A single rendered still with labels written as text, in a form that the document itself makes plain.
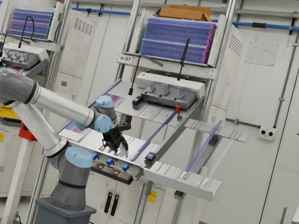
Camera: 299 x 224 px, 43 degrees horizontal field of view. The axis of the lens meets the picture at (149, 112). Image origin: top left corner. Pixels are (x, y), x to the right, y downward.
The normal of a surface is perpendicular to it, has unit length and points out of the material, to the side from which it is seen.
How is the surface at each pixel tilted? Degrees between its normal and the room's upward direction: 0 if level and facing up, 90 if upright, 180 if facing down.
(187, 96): 43
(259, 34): 90
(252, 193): 90
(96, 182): 90
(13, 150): 90
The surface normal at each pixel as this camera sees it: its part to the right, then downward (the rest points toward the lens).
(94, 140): -0.16, -0.81
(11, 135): 0.82, 0.21
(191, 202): -0.47, -0.13
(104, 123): 0.53, 0.13
